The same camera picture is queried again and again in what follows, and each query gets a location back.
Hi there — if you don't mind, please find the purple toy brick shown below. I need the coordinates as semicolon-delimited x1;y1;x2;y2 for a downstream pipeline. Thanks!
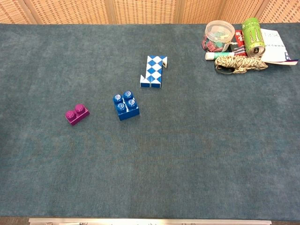
65;103;90;126

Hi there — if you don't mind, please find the blue toy brick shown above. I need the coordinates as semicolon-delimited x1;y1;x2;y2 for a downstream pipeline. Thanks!
112;90;140;121

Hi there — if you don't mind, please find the teal table cloth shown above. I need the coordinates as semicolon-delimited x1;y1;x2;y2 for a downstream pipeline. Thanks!
0;23;300;218

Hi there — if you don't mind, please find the blue white snake puzzle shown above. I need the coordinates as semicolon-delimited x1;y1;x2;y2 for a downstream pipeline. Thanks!
140;55;168;89

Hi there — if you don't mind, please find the white green glue stick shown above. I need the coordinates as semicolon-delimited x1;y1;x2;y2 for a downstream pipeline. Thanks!
205;52;235;61

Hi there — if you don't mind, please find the woven folding screen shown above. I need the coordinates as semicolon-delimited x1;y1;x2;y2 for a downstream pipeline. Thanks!
0;0;300;25

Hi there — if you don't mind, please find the clear plastic jar of clips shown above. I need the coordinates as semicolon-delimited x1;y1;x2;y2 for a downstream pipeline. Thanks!
201;20;236;53

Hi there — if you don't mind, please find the red black card box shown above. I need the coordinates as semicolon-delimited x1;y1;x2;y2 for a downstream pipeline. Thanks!
228;30;248;57

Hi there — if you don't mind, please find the green energy drink can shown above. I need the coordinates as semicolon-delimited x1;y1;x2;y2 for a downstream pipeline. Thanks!
241;17;266;58

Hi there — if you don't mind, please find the white paper booklet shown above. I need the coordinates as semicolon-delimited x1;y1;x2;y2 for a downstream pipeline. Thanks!
259;28;299;66

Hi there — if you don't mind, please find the black ring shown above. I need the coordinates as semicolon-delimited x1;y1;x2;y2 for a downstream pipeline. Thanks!
215;65;237;75

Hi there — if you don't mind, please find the coiled camouflage rope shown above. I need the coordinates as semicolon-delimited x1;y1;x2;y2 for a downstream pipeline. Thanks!
214;55;269;75

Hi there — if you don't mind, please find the aluminium rail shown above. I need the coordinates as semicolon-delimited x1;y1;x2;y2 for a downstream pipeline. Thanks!
28;217;272;225

